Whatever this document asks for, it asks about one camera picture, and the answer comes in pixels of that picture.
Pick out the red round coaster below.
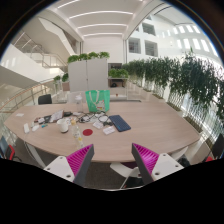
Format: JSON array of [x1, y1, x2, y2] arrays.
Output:
[[83, 129, 93, 136]]

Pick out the green tote bag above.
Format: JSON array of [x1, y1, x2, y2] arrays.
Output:
[[85, 90, 110, 112]]

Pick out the clear plastic water bottle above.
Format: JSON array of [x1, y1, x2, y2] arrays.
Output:
[[71, 120, 84, 149]]

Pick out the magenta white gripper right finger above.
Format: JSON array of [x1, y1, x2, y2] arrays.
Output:
[[132, 143, 183, 185]]

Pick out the hedge of green plants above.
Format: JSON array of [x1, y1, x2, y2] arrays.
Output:
[[122, 51, 224, 119]]

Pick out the tangle of cables and glasses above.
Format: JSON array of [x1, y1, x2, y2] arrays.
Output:
[[77, 111, 114, 127]]

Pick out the white paper cup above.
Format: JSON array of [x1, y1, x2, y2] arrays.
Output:
[[57, 119, 69, 133]]

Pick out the white cabinet with plants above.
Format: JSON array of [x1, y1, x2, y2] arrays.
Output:
[[68, 54, 108, 92]]

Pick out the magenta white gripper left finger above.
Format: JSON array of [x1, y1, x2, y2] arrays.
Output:
[[44, 144, 94, 186]]

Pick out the red black chair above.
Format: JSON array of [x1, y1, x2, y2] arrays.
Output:
[[0, 137, 15, 160]]

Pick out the tall clear plastic bottle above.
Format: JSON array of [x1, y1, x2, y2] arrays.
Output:
[[75, 94, 83, 112]]

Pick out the white rectangular device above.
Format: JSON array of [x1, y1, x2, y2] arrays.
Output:
[[23, 123, 30, 134]]

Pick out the white tablet on stand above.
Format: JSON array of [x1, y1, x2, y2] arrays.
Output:
[[50, 110, 64, 123]]

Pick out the black office chair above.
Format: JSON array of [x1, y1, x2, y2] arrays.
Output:
[[38, 94, 52, 105]]

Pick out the white card packet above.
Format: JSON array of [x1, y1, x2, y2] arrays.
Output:
[[103, 126, 115, 135]]

